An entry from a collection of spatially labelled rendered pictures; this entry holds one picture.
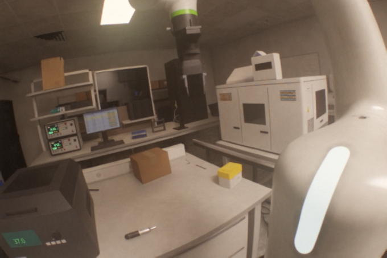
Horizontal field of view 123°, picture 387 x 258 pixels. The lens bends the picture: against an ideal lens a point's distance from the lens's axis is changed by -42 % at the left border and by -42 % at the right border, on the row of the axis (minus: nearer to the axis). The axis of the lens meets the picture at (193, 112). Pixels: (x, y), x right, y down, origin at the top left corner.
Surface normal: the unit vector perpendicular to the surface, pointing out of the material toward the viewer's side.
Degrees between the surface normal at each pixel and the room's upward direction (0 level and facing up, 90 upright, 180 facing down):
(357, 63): 86
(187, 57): 99
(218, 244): 90
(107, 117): 86
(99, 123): 86
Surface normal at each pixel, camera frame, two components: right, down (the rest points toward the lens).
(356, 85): -0.92, 0.10
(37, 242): 0.51, 0.04
